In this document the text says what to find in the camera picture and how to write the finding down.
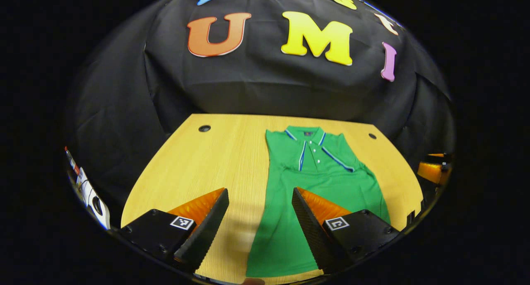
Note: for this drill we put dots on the green T-shirt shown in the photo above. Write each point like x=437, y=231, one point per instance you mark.
x=314, y=185

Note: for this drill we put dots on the black backdrop cloth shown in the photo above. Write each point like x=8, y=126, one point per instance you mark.
x=256, y=90

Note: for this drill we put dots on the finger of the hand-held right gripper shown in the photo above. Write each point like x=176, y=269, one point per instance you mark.
x=432, y=171

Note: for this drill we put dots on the black oval object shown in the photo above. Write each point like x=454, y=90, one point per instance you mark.
x=97, y=205

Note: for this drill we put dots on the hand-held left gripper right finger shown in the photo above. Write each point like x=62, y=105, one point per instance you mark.
x=314, y=235

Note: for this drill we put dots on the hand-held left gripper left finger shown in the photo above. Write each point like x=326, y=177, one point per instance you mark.
x=205, y=235

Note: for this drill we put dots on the clear bottle with red label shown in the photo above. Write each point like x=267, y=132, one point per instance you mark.
x=76, y=169

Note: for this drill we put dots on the white side table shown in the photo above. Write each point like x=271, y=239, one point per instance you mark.
x=87, y=189

